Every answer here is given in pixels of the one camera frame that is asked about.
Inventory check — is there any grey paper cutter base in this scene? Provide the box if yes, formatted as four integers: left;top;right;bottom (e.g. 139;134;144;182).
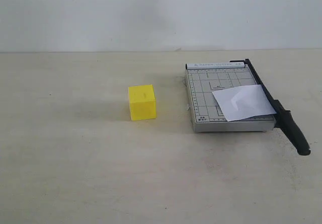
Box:
185;59;275;132

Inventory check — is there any yellow foam cube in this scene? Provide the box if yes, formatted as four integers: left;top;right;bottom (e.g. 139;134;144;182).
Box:
128;85;156;121

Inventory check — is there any white paper sheet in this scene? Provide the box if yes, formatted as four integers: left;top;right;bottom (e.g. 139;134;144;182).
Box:
212;85;276;122

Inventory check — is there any black cutter blade arm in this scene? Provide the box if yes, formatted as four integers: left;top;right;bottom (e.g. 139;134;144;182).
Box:
230;59;311;156

